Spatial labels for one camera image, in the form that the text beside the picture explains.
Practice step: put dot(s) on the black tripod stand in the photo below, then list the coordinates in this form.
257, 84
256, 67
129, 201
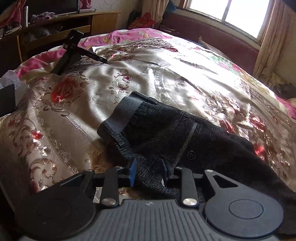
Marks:
74, 53

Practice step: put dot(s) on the red cloth bag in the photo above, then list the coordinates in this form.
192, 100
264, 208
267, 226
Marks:
145, 21

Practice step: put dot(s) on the wooden desk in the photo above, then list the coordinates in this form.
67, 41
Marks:
22, 44

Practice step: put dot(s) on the dark grey plaid pants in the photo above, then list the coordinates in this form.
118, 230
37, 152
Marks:
151, 132

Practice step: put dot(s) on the metal thermos bottle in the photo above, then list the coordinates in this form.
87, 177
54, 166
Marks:
25, 17

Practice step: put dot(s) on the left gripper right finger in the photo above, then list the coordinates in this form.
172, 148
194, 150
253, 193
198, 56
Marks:
183, 179

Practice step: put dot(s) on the dark clothes pile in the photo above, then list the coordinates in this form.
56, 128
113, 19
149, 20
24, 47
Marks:
285, 91

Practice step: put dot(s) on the beige curtain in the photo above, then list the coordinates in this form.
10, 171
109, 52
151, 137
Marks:
273, 42

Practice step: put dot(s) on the window with bright light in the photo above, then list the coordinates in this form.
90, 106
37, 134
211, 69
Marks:
248, 17

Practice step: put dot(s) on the floral satin bedspread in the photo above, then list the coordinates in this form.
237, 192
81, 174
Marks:
52, 133

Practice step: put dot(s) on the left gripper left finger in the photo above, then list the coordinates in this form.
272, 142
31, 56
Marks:
116, 178

